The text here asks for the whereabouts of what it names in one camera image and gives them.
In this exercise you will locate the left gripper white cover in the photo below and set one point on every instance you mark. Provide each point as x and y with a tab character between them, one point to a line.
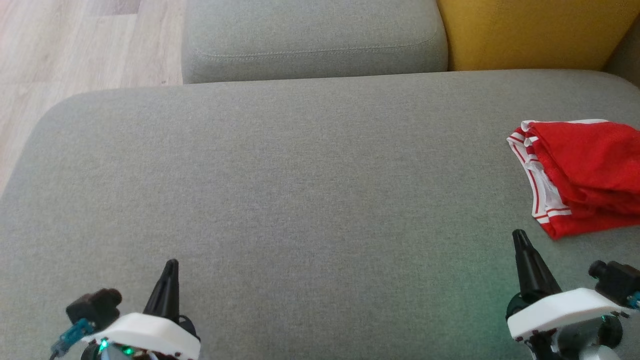
145	332

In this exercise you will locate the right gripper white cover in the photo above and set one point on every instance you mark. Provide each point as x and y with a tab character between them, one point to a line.
555	310

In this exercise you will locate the red jersey with striped trim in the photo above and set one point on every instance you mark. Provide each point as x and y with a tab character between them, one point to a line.
580	225

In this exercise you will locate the grey sofa seat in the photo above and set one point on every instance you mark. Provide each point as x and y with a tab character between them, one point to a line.
300	200

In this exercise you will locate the yellow cushion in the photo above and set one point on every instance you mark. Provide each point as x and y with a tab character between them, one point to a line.
530	32

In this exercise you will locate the grey sofa back cushion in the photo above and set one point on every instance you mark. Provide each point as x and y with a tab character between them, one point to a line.
310	35

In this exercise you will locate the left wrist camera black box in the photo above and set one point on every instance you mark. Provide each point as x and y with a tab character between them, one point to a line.
92	307

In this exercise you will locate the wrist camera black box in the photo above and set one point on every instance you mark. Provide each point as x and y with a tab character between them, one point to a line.
92	307
617	282

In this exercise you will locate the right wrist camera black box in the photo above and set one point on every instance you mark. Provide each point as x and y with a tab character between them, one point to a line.
617	282

